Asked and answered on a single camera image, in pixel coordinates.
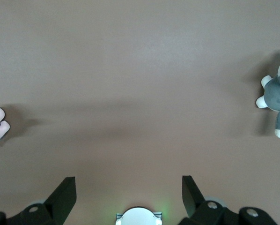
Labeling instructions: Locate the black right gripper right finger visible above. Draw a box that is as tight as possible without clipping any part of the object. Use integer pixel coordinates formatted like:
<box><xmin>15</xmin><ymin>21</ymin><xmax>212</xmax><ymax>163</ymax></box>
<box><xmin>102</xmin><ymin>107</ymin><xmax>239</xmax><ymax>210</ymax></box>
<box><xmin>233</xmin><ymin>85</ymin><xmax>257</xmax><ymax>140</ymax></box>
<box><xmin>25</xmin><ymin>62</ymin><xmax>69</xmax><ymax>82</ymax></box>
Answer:
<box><xmin>178</xmin><ymin>175</ymin><xmax>278</xmax><ymax>225</ymax></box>

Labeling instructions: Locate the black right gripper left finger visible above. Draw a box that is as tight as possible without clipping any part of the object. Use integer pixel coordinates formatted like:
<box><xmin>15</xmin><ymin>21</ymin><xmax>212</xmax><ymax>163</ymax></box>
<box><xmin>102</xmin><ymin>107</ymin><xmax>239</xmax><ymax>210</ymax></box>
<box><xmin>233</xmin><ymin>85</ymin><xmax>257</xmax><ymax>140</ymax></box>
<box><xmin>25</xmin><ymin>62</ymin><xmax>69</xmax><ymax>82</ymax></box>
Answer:
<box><xmin>0</xmin><ymin>177</ymin><xmax>77</xmax><ymax>225</ymax></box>

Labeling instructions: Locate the brown table cover sheet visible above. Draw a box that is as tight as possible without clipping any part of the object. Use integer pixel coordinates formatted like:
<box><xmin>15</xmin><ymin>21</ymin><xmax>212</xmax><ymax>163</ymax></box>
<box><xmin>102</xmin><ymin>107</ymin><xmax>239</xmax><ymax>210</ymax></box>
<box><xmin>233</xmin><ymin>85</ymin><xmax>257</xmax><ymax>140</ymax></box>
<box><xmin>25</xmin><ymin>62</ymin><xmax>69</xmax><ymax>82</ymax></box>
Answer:
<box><xmin>0</xmin><ymin>0</ymin><xmax>280</xmax><ymax>225</ymax></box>

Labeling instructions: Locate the grey white plush dog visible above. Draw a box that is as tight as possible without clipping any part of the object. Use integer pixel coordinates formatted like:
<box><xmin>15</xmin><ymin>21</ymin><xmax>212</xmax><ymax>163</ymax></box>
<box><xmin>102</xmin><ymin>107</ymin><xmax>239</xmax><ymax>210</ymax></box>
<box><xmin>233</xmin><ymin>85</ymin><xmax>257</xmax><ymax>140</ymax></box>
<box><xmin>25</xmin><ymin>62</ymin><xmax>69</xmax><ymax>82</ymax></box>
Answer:
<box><xmin>255</xmin><ymin>49</ymin><xmax>280</xmax><ymax>141</ymax></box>

